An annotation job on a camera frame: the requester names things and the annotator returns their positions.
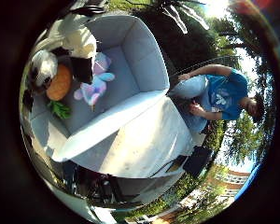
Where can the orange carrot plush toy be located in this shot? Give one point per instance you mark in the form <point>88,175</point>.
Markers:
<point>59,84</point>

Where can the pastel pink blue plush toy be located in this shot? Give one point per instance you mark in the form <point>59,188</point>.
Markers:
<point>96,87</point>

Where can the grey fabric storage container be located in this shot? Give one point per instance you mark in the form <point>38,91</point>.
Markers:
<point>140,56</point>

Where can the person in blue t-shirt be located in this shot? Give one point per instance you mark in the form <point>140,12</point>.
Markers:
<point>224,93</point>

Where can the black bag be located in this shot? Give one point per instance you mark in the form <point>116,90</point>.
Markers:
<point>197,160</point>

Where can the distant building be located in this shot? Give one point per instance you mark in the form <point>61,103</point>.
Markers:
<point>230,183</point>

